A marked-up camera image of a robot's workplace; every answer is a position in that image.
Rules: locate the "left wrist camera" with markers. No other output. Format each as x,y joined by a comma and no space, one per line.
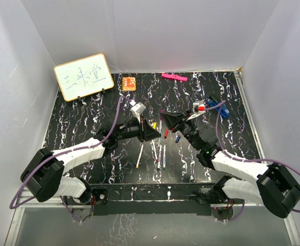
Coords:
138,109

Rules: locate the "blue stapler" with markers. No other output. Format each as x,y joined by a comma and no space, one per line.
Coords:
214,101

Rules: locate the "red pen cap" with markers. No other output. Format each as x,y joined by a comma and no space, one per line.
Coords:
166,133

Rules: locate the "white pen red end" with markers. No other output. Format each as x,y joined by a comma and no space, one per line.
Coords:
154,150

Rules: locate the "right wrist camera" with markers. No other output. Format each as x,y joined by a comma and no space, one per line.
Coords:
198,106

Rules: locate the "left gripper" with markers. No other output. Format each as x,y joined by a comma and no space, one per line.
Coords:
146,133

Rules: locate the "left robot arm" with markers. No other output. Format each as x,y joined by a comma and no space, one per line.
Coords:
45,174

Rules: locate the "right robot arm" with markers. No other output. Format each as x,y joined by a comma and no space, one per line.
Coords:
270,185

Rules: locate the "pink plastic piece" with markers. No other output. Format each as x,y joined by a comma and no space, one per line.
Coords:
174,77

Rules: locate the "white pen yellow end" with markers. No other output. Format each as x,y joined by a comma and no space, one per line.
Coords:
139,156

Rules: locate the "white pen purple end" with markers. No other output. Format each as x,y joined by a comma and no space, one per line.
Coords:
160,131

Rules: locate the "white pen green end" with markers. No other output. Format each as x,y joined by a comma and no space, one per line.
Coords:
159,158

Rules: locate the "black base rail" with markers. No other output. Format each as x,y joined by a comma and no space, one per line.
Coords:
158,198

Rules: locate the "orange notepad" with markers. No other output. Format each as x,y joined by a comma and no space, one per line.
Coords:
128,84

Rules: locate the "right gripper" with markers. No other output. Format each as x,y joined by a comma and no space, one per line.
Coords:
172,119

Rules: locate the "white pen blue end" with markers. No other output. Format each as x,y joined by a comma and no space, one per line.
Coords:
164,157

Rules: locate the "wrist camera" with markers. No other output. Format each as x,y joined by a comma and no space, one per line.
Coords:
138,109
198,106

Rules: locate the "blue pen cap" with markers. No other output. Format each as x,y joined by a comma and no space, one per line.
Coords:
178,139

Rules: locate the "small whiteboard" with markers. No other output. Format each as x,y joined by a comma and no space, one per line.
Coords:
83,77

